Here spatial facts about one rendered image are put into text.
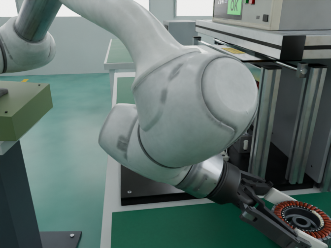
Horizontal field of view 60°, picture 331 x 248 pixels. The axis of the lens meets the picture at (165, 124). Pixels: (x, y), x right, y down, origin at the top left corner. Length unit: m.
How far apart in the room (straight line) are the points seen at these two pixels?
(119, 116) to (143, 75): 0.12
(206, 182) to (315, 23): 0.46
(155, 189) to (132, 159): 0.26
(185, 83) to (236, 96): 0.05
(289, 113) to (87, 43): 4.90
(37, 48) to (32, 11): 0.17
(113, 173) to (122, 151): 0.35
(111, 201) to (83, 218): 1.17
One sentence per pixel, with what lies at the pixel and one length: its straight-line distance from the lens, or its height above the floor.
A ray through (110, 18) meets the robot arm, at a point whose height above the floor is 1.15.
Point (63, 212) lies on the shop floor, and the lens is 1.93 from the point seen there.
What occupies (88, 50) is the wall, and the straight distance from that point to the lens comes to 5.54.
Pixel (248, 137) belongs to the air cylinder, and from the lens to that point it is 0.85.
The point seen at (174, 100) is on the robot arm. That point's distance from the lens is 0.29.
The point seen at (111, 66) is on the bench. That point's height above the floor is 0.73.
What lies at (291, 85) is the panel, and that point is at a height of 0.97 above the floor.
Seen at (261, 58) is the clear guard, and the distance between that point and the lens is 0.64.
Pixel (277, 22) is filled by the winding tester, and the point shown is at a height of 1.13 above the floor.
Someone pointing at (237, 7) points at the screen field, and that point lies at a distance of 0.89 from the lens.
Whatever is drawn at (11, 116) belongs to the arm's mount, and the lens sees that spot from 1.05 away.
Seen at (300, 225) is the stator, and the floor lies 0.78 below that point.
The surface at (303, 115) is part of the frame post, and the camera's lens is 0.69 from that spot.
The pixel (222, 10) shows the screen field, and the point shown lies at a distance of 1.01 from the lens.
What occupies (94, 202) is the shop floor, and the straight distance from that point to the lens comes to 1.96.
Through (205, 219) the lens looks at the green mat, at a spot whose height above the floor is 0.75.
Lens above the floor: 1.17
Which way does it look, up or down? 22 degrees down
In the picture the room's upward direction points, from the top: straight up
